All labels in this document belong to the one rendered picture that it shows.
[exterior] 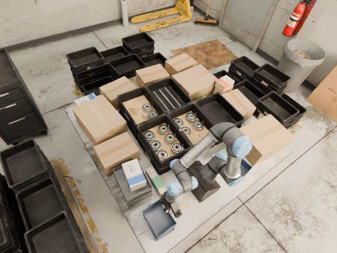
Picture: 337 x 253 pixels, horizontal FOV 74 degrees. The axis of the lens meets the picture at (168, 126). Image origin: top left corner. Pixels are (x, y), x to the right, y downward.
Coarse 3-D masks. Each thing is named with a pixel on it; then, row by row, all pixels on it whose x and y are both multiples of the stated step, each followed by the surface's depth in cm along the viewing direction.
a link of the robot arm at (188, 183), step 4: (184, 172) 137; (180, 176) 136; (184, 176) 135; (188, 176) 136; (192, 176) 137; (180, 180) 135; (184, 180) 133; (188, 180) 133; (192, 180) 133; (196, 180) 134; (184, 184) 131; (188, 184) 132; (192, 184) 132; (196, 184) 134; (184, 188) 130; (188, 188) 131; (192, 188) 133; (184, 192) 131
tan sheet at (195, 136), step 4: (180, 116) 208; (184, 116) 208; (184, 120) 205; (184, 124) 202; (188, 124) 203; (192, 128) 201; (204, 128) 202; (192, 132) 198; (196, 132) 198; (200, 132) 198; (204, 132) 199; (192, 136) 195; (196, 136) 195; (200, 136) 196; (204, 136) 196; (192, 140) 192; (196, 140) 193
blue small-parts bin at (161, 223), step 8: (152, 208) 158; (160, 208) 159; (144, 216) 152; (152, 216) 155; (160, 216) 155; (168, 216) 156; (152, 224) 152; (160, 224) 152; (168, 224) 152; (176, 224) 149; (160, 232) 149
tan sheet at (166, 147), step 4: (160, 124) 200; (152, 128) 197; (156, 128) 197; (156, 132) 195; (156, 136) 192; (160, 136) 192; (160, 140) 190; (176, 140) 191; (164, 144) 188; (164, 148) 185; (168, 148) 186; (176, 148) 186; (156, 152) 182
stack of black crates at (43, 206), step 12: (48, 180) 198; (24, 192) 190; (36, 192) 199; (48, 192) 200; (60, 192) 201; (24, 204) 191; (36, 204) 193; (48, 204) 193; (60, 204) 194; (24, 216) 176; (36, 216) 187; (48, 216) 188; (72, 216) 200
